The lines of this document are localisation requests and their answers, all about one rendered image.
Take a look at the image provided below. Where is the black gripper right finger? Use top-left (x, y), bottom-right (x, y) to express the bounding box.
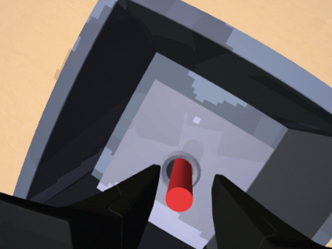
top-left (211, 174), bottom-right (332, 249)

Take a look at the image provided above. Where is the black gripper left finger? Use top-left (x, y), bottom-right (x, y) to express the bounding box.
top-left (0, 164), bottom-right (161, 249)

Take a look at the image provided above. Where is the red peg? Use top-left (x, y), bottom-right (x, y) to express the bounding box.
top-left (165, 158), bottom-right (193, 211)

